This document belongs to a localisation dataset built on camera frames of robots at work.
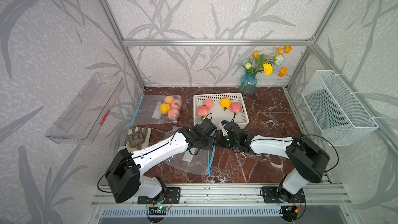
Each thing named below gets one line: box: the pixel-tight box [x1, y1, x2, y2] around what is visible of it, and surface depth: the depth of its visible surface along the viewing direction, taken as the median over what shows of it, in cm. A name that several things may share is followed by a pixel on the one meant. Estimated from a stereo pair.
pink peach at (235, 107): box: [230, 102, 243, 114], surface depth 104 cm
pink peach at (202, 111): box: [196, 105, 209, 117], surface depth 101 cm
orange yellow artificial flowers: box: [242, 45, 293, 78], surface depth 102 cm
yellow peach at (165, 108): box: [159, 103, 171, 115], surface depth 104 cm
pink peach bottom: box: [170, 98, 182, 110], surface depth 104 cm
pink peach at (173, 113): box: [167, 107, 180, 121], surface depth 100 cm
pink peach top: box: [203, 98, 214, 109], surface depth 107 cm
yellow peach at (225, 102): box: [219, 97, 232, 108], surface depth 107 cm
